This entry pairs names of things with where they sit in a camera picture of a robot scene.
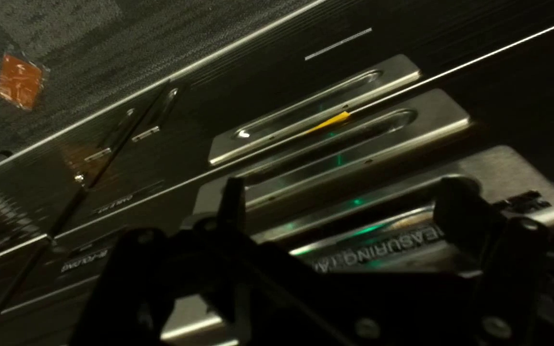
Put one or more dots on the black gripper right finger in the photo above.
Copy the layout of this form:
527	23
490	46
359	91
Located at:
465	212

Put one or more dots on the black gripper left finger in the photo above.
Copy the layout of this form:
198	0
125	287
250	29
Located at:
230	202

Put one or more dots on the black drawer cabinet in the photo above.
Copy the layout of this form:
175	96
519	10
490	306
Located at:
481	77

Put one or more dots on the open black metal drawer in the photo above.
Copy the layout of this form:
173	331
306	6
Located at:
513	179

